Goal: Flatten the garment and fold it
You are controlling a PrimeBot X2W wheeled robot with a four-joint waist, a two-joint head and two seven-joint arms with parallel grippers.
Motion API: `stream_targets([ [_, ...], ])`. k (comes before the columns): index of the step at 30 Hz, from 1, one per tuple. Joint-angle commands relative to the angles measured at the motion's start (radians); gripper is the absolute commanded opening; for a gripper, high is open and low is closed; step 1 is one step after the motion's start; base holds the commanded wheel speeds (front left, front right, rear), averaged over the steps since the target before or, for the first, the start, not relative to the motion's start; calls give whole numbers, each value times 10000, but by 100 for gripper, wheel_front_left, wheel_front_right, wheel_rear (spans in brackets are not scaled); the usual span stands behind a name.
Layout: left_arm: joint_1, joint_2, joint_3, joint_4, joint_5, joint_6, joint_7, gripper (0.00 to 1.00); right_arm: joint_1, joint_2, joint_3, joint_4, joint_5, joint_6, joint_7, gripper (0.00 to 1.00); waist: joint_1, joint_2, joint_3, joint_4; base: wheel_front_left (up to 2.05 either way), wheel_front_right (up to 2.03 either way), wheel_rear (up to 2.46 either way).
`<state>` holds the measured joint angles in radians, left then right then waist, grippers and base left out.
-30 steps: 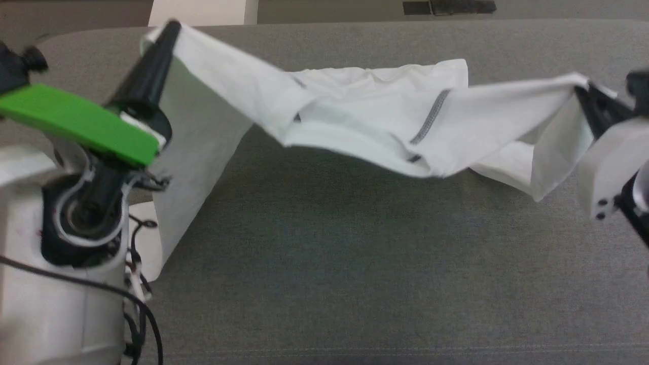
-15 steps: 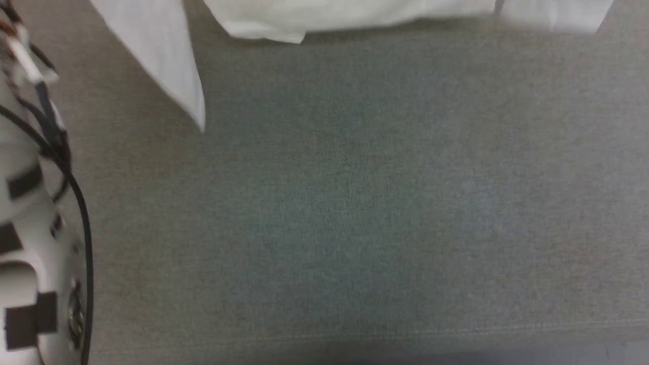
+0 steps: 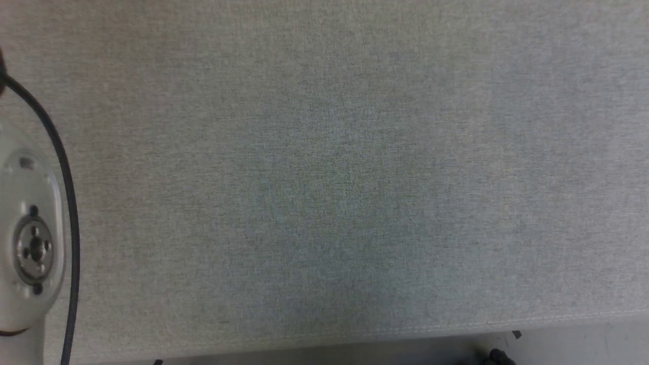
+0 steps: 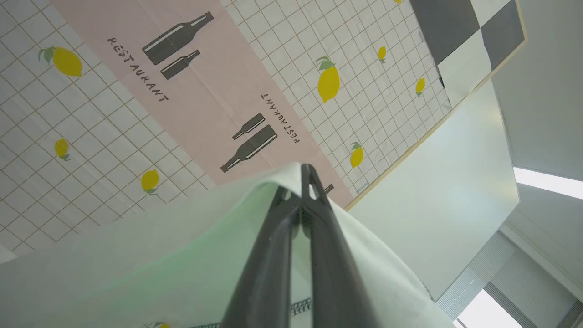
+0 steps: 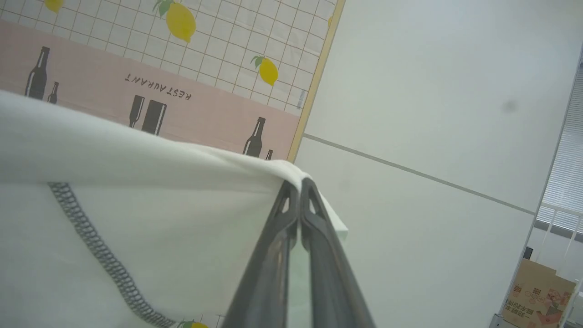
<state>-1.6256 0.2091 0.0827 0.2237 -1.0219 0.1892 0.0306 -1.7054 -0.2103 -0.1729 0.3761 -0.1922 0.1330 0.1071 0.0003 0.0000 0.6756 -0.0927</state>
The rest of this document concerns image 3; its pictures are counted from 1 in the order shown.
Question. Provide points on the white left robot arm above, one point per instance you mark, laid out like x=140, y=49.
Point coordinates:
x=30, y=243

